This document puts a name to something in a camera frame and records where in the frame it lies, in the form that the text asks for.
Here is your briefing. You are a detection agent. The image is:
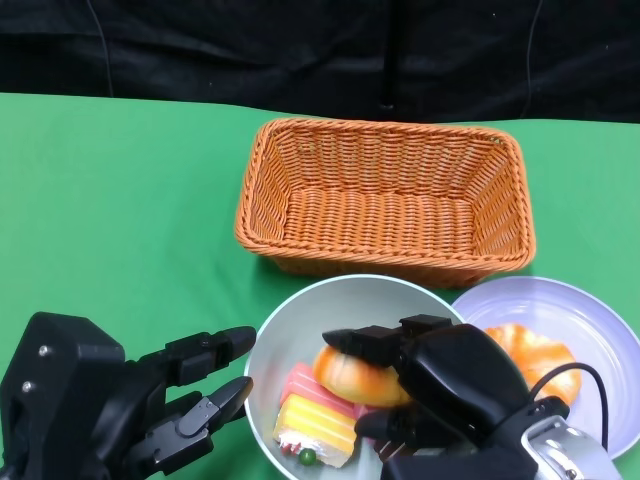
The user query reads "salmon pink cake slice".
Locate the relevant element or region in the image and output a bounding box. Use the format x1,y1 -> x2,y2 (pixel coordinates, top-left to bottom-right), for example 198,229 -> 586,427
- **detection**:
283,361 -> 367,419

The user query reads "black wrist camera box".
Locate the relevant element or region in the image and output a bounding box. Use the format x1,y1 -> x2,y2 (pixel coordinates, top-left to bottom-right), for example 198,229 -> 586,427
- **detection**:
0,312 -> 126,451

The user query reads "black vertical pole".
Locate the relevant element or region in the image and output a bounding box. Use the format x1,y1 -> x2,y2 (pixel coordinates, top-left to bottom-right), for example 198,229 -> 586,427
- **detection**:
378,0 -> 403,111

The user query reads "oblong orange bread loaf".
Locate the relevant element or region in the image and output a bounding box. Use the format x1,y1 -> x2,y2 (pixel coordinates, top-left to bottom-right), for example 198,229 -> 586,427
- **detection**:
312,344 -> 414,407

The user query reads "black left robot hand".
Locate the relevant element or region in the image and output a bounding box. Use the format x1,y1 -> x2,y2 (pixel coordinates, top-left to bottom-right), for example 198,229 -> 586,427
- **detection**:
0,325 -> 259,480

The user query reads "yellow cake slice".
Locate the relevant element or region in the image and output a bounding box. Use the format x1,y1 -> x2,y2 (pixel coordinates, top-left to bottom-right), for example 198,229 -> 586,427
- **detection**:
272,392 -> 359,470

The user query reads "pale green bowl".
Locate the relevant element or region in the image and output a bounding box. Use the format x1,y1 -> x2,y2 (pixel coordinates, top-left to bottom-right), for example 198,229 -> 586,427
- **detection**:
243,274 -> 469,480

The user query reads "orange ring donut bread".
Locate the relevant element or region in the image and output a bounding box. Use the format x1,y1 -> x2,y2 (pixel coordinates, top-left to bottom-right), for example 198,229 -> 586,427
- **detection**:
482,323 -> 584,407

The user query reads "black backdrop curtain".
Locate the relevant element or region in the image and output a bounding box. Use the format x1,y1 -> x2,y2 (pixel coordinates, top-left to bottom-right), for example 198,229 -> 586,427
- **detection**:
0,0 -> 640,124

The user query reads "green tablecloth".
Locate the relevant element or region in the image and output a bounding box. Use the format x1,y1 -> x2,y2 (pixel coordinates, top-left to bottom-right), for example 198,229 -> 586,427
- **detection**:
0,92 -> 640,480

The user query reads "orange wicker basket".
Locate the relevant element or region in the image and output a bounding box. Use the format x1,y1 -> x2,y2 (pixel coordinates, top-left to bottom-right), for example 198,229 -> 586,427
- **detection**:
234,118 -> 537,290

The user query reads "lavender plate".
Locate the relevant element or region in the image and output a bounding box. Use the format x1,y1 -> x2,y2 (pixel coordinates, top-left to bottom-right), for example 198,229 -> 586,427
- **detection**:
449,276 -> 640,460

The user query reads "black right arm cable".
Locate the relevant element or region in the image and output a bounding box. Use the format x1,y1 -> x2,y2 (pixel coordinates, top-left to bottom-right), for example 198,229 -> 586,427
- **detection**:
527,362 -> 610,452

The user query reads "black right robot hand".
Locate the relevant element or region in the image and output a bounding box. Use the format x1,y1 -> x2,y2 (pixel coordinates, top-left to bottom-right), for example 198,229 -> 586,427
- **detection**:
322,314 -> 571,480

